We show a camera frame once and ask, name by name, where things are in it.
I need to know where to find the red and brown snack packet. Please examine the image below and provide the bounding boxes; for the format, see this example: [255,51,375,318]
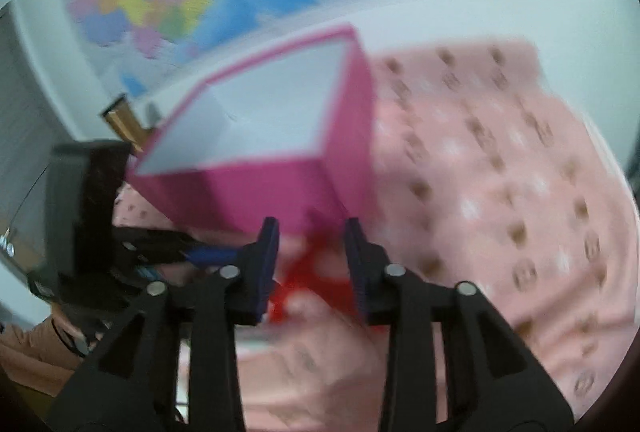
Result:
[267,212,363,325]

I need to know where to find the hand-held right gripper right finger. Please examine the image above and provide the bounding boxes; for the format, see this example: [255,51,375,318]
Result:
[345,217,575,432]

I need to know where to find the pink cardboard box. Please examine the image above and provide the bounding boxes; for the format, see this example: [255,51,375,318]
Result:
[125,26,377,238]

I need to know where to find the grey door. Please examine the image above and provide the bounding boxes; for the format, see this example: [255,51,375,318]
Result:
[0,4,77,268]

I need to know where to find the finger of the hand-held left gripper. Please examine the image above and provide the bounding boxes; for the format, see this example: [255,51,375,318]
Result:
[112,227,240,280]

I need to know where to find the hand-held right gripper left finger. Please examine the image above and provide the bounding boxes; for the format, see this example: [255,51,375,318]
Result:
[47,217,281,432]

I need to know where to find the pink printed blanket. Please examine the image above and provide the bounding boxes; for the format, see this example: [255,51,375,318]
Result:
[112,37,637,432]

